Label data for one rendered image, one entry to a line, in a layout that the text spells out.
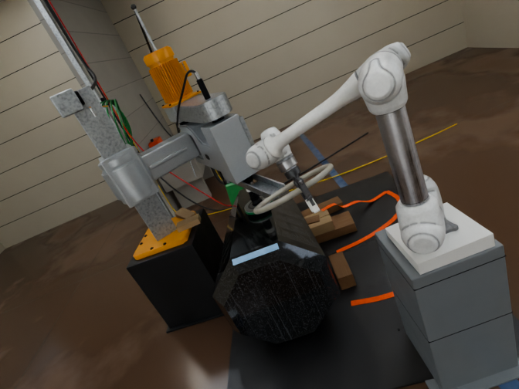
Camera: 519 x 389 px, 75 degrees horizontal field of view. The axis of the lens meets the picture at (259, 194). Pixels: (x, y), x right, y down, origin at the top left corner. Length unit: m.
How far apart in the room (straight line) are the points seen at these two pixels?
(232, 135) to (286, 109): 5.05
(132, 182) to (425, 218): 2.05
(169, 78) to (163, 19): 4.38
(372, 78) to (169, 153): 1.98
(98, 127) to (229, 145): 1.00
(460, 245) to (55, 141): 7.47
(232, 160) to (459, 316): 1.50
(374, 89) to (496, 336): 1.38
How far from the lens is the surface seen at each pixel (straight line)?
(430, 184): 1.58
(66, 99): 2.65
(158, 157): 2.81
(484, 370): 2.22
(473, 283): 1.77
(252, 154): 1.39
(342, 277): 2.70
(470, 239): 1.66
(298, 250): 2.14
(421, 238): 1.38
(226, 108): 2.20
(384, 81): 1.15
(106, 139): 2.75
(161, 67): 2.81
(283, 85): 7.17
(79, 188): 8.26
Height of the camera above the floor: 1.92
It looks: 24 degrees down
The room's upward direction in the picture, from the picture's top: 25 degrees counter-clockwise
